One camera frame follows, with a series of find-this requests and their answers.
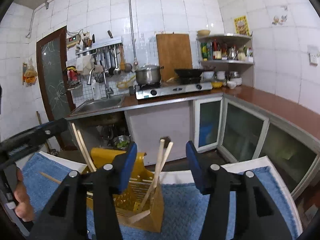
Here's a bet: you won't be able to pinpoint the black wok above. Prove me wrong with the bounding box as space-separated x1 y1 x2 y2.
174 69 209 79

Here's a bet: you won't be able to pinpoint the wooden cutting board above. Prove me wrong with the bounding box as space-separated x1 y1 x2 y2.
156 34 193 82

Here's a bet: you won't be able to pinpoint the stainless steel sink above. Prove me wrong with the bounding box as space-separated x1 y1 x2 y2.
70 95 125 115

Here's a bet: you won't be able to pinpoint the glass cabinet door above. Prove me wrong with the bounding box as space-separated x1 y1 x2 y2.
193 96 222 153

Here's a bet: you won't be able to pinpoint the brown framed glass door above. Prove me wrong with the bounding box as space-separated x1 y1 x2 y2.
36 27 75 121

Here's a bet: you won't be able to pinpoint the steel cooking pot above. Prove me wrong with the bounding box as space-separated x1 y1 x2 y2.
135 64 164 86

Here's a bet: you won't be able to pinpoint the wooden chopstick group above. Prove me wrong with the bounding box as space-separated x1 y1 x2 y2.
39 172 61 184

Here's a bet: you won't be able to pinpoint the red wire basket items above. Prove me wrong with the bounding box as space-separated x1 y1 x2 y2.
63 66 82 91

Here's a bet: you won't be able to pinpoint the blue textured towel mat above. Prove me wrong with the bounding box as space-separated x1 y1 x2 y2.
22 153 300 239

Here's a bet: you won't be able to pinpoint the corner wall shelf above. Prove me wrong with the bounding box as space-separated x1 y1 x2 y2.
196 33 254 87

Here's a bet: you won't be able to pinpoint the stainless gas stove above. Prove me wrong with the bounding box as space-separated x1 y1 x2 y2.
135 82 213 100

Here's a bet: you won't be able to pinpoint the chrome kitchen faucet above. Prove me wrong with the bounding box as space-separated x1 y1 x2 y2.
87 65 114 99

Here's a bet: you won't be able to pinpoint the person's left hand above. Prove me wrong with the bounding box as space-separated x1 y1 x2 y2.
14 167 35 222

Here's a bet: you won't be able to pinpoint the hanging utensil rack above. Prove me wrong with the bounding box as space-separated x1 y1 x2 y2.
75 36 123 76

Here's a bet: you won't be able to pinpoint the yellow wall poster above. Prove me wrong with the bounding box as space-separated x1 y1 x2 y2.
234 15 250 36

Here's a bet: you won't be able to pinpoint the gold perforated utensil holder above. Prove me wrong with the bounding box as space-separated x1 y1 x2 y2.
82 147 165 234

